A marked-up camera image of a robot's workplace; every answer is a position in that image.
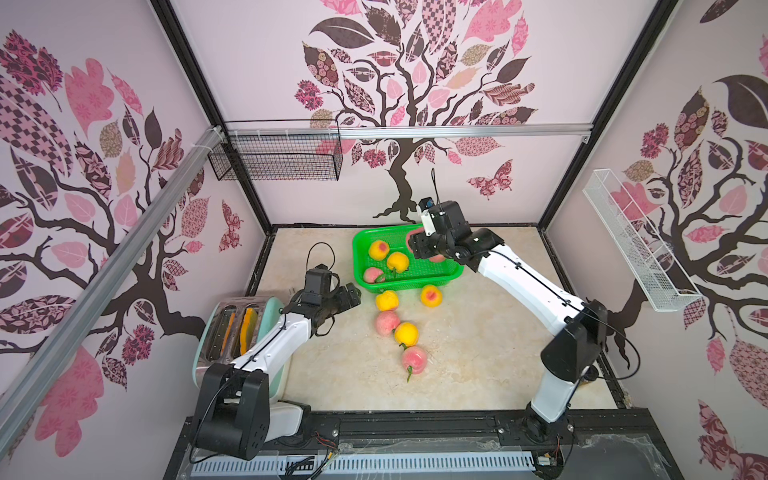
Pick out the yellow peach with red spot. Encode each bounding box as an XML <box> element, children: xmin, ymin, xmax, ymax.
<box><xmin>368</xmin><ymin>240</ymin><xmax>390</xmax><ymax>261</ymax></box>

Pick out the yellow peach with green leaf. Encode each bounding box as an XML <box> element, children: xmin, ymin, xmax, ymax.
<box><xmin>386</xmin><ymin>251</ymin><xmax>410</xmax><ymax>274</ymax></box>

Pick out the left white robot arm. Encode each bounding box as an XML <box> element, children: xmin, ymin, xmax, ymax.
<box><xmin>190</xmin><ymin>283</ymin><xmax>361</xmax><ymax>460</ymax></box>

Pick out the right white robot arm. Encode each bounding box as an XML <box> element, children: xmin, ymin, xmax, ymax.
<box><xmin>407</xmin><ymin>228</ymin><xmax>607</xmax><ymax>424</ymax></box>

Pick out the green plastic basket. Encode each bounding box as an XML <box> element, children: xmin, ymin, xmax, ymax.
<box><xmin>352</xmin><ymin>225</ymin><xmax>464</xmax><ymax>293</ymax></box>

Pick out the yellow red peach below basket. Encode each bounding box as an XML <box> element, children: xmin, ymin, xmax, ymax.
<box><xmin>420</xmin><ymin>285</ymin><xmax>443</xmax><ymax>308</ymax></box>

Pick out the mint and chrome toaster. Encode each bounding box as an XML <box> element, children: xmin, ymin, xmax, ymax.
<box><xmin>192</xmin><ymin>295</ymin><xmax>283</xmax><ymax>387</ymax></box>

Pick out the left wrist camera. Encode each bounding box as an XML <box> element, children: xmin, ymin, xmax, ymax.
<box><xmin>303</xmin><ymin>266</ymin><xmax>333</xmax><ymax>297</ymax></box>

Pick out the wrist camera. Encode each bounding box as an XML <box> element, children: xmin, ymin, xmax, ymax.
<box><xmin>418</xmin><ymin>197</ymin><xmax>471</xmax><ymax>239</ymax></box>
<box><xmin>303</xmin><ymin>266</ymin><xmax>333</xmax><ymax>297</ymax></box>

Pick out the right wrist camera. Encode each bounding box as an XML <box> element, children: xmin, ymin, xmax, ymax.
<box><xmin>418</xmin><ymin>197</ymin><xmax>471</xmax><ymax>239</ymax></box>

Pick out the black wire wall basket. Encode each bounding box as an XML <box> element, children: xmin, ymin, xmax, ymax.
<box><xmin>208</xmin><ymin>117</ymin><xmax>344</xmax><ymax>181</ymax></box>

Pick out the white slotted cable duct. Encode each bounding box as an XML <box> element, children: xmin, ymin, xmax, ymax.
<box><xmin>186</xmin><ymin>451</ymin><xmax>535</xmax><ymax>479</ymax></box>

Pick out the aluminium rail back wall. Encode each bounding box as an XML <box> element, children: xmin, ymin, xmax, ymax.
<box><xmin>228</xmin><ymin>123</ymin><xmax>593</xmax><ymax>140</ymax></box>

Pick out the aluminium rail wall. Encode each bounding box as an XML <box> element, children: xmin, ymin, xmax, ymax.
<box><xmin>228</xmin><ymin>123</ymin><xmax>593</xmax><ymax>140</ymax></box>
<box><xmin>1</xmin><ymin>126</ymin><xmax>224</xmax><ymax>455</ymax></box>

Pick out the white wire wall shelf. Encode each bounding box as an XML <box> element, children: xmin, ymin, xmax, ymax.
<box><xmin>583</xmin><ymin>169</ymin><xmax>704</xmax><ymax>312</ymax></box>

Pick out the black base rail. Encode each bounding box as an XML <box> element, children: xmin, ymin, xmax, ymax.
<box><xmin>162</xmin><ymin>408</ymin><xmax>683</xmax><ymax>479</ymax></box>

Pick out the aluminium rail left wall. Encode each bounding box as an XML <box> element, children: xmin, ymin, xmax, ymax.
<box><xmin>1</xmin><ymin>126</ymin><xmax>224</xmax><ymax>455</ymax></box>

